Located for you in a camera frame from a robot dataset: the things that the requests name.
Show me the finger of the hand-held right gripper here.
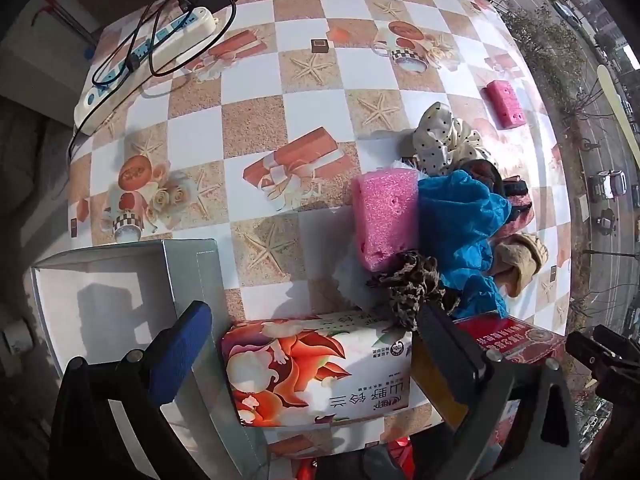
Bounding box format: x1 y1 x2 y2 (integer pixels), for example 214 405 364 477
566 325 640 411

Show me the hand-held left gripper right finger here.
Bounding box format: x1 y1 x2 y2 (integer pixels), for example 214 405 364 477
417 305 583 480

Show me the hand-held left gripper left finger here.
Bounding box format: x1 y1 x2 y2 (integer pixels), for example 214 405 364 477
50 301 213 480

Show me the floral tissue pack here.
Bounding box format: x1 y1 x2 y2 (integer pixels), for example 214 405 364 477
220 311 414 428

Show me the yellow sponge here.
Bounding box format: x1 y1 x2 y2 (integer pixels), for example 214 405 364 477
410 339 472 429

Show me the leopard print scrunchie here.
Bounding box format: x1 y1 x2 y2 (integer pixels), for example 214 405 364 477
367 250 462 330

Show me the red printed packet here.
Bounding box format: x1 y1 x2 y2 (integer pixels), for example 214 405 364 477
452 311 571 480

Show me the white cardboard box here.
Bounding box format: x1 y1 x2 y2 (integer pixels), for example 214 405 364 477
30 239 273 480

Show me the beige scrunchie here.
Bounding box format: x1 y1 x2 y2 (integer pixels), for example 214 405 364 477
491 233 549 297

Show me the blue cloth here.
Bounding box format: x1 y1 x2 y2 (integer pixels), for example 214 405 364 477
416 170 512 319

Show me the red plastic bag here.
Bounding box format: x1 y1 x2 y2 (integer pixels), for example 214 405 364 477
295 435 416 480

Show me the large pink foam sponge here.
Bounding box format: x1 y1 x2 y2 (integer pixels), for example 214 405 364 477
352 169 421 269

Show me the dark red scrunchie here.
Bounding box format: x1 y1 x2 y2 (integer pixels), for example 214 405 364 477
467 159 535 241

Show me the white car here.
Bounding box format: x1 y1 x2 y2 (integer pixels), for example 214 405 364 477
589 170 629 202

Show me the cream polka dot scrunchie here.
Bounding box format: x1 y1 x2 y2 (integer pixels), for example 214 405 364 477
411 102 499 177

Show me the small pink foam sponge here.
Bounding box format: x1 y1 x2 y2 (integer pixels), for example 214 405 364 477
482 80 527 129

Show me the white power strip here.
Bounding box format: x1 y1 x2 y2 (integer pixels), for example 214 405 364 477
74 6 219 136

